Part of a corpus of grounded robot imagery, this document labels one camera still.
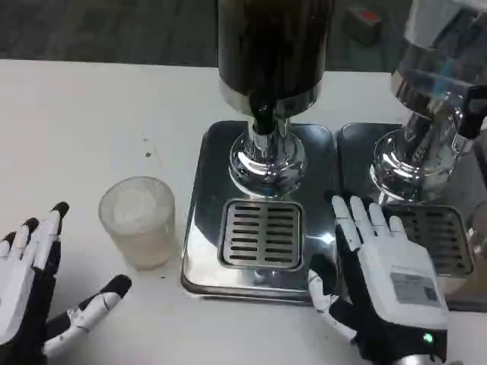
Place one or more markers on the clear ribbed glass cup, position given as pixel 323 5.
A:
pixel 137 224

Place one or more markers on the dark drink dispenser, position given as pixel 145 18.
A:
pixel 272 83

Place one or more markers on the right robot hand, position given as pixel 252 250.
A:
pixel 395 289

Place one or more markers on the steel drip tray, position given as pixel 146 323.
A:
pixel 452 235
pixel 262 243

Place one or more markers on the grey box with red label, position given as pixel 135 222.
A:
pixel 364 23

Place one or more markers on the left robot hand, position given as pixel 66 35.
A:
pixel 23 289

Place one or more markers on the clear drink dispenser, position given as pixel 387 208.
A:
pixel 437 114

